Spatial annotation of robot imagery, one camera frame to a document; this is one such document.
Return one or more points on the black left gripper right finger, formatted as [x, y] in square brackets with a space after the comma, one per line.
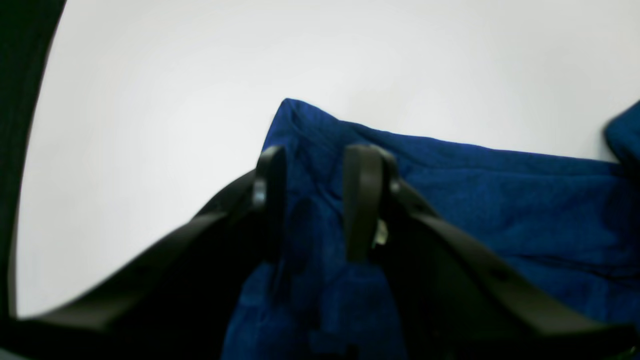
[456, 299]

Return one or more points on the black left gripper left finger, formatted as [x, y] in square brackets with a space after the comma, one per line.
[175, 300]

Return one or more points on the blue long-sleeve shirt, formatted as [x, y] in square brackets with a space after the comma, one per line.
[569, 225]

